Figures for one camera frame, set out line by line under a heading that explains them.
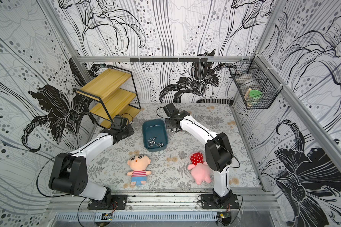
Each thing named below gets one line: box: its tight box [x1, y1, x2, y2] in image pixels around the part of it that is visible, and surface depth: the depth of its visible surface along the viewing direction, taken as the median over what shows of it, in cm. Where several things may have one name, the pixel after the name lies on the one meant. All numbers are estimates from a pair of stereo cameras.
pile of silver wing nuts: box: [147, 136, 164, 148], surface depth 97 cm
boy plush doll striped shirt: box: [126, 149, 152, 187], surface depth 80 cm
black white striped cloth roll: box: [196, 98, 235, 106], surface depth 121 cm
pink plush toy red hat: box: [187, 151, 212, 186], surface depth 81 cm
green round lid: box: [249, 89, 263, 98], surface depth 81 cm
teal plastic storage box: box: [142, 118, 169, 153], surface depth 100 cm
